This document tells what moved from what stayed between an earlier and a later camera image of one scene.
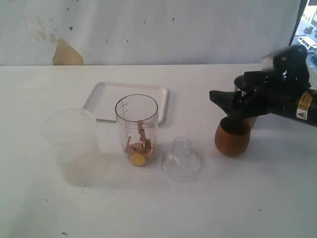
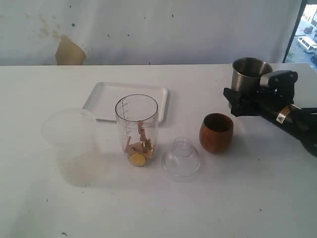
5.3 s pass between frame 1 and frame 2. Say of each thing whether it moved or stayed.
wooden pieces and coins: stayed
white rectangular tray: stayed
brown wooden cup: moved
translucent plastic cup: stayed
